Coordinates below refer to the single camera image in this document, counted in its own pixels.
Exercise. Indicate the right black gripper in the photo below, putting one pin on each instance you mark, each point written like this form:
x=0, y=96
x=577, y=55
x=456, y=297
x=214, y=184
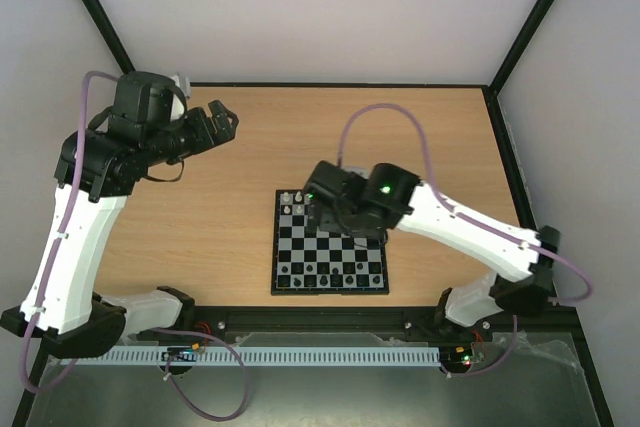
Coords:
x=320, y=217

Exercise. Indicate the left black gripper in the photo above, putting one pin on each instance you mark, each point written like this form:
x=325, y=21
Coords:
x=206, y=137

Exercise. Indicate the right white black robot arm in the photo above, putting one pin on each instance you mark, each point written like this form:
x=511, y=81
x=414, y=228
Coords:
x=520, y=278

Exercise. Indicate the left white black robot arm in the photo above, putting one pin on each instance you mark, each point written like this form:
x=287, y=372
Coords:
x=148, y=123

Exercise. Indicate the black and silver chessboard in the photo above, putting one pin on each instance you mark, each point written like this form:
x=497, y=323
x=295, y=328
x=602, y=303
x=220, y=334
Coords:
x=316, y=263

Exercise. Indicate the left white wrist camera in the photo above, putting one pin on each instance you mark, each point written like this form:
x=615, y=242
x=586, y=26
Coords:
x=179, y=105

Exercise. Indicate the light blue cable duct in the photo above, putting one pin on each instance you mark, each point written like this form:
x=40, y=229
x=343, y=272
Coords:
x=269, y=356

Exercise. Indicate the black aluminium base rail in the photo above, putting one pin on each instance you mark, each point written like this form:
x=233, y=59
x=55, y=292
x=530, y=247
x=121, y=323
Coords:
x=411, y=324

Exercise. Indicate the black frame posts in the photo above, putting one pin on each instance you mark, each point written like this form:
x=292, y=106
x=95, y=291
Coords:
x=490, y=92

